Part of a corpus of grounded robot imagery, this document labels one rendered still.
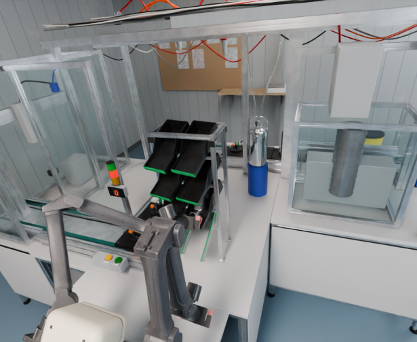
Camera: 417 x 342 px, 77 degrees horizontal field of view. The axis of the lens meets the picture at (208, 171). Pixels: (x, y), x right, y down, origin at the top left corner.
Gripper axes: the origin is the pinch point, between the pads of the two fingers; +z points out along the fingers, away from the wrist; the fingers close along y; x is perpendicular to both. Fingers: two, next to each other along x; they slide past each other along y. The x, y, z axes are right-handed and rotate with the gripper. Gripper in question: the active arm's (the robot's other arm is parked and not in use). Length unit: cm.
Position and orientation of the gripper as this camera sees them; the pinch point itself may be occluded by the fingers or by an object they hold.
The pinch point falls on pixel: (192, 217)
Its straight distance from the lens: 135.4
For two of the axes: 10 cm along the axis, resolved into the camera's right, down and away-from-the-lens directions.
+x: -0.6, 9.9, 1.0
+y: -9.0, -1.0, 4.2
